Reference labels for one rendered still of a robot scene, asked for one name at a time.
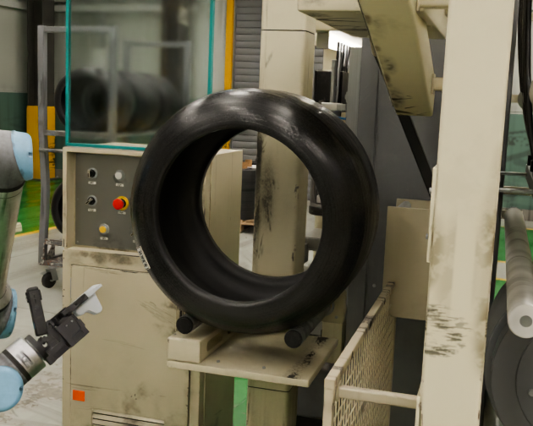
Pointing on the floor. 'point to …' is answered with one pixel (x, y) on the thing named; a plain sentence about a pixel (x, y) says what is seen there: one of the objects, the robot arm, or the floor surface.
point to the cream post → (280, 185)
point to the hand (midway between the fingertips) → (95, 286)
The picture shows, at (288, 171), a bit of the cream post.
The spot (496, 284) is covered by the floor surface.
